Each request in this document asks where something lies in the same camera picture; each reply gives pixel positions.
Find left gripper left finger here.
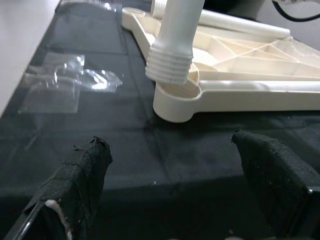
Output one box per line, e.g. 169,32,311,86
4,136,113,240

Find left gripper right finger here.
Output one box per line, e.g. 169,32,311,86
231,129,320,238

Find black tablecloth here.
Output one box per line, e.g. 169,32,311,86
0,0,320,240

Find cream plastic table top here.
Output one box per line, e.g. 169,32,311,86
121,6,320,123

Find clear plastic bag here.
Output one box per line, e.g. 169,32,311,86
18,52,124,115

